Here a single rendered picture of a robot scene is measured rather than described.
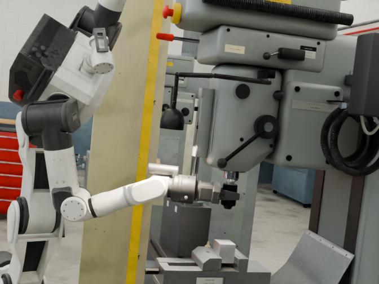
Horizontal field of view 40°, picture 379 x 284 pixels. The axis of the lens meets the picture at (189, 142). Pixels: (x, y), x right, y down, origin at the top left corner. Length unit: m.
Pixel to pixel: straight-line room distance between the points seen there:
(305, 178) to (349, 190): 7.19
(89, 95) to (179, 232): 0.62
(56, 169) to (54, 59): 0.35
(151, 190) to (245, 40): 0.53
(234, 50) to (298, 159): 0.38
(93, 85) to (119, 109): 1.58
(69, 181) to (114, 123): 1.68
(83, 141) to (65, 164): 8.96
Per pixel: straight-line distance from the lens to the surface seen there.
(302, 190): 8.99
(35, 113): 1.62
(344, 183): 1.77
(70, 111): 1.59
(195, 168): 1.97
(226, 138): 1.53
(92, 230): 3.38
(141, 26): 3.32
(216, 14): 1.49
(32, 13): 10.66
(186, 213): 1.94
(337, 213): 1.79
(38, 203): 2.03
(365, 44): 1.42
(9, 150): 6.06
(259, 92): 1.55
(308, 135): 1.60
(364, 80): 1.40
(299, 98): 1.58
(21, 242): 2.06
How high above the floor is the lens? 1.49
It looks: 4 degrees down
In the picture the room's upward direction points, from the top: 6 degrees clockwise
